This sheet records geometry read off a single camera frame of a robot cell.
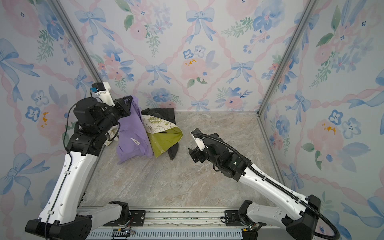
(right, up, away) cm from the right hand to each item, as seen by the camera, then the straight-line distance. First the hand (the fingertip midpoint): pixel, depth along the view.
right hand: (197, 141), depth 72 cm
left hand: (-27, +20, -11) cm, 35 cm away
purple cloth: (-33, 0, +7) cm, 34 cm away
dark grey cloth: (-22, +18, +46) cm, 54 cm away
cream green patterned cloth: (-19, +3, +12) cm, 23 cm away
